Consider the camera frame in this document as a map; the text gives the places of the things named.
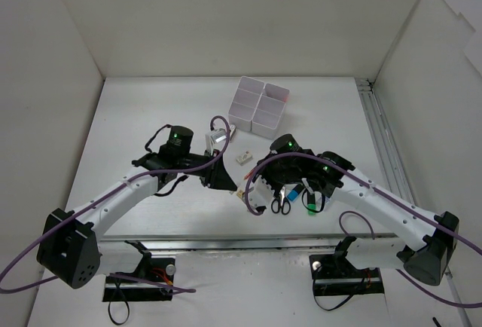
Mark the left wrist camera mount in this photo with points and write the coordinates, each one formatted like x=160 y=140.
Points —
x=213 y=138

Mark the white divided organizer right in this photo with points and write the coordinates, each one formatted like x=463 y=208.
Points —
x=269 y=111

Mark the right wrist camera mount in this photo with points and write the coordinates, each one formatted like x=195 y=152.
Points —
x=260 y=194

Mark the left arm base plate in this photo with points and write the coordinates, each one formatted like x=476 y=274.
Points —
x=159 y=270

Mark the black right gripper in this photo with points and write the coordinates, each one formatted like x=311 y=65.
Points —
x=272 y=175

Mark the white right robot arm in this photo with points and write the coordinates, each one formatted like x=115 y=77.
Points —
x=425 y=239

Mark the green highlighter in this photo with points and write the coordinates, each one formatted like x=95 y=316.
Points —
x=311 y=209

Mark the black handled scissors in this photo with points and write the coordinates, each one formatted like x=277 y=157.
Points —
x=280 y=203

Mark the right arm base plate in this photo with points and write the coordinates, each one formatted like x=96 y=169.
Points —
x=337 y=277

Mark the blue highlighter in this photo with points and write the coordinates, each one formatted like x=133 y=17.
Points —
x=295 y=193

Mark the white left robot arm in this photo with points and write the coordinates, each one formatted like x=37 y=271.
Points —
x=70 y=247

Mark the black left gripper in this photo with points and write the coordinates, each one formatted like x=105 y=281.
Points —
x=211 y=172

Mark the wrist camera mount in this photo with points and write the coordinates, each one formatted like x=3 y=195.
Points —
x=260 y=194
x=213 y=138

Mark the white divided organizer left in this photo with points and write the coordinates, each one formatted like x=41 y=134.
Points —
x=244 y=103

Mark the white divided organizer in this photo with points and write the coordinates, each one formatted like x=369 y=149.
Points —
x=269 y=111
x=244 y=103

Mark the orange red pen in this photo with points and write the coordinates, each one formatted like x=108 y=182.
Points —
x=248 y=175

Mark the aluminium rail frame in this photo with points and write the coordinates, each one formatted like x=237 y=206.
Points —
x=324 y=114

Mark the pink white stapler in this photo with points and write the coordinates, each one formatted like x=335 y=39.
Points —
x=233 y=130

